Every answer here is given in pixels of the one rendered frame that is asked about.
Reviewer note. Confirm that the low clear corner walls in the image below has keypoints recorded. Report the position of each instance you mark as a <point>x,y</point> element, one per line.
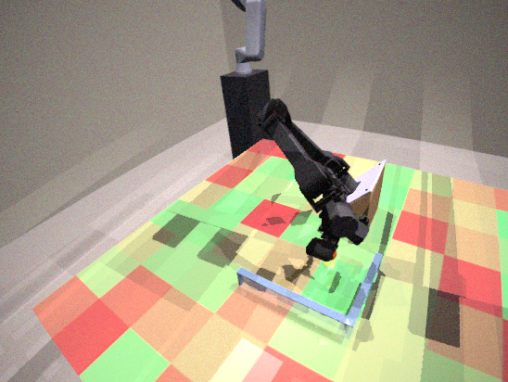
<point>301,310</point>

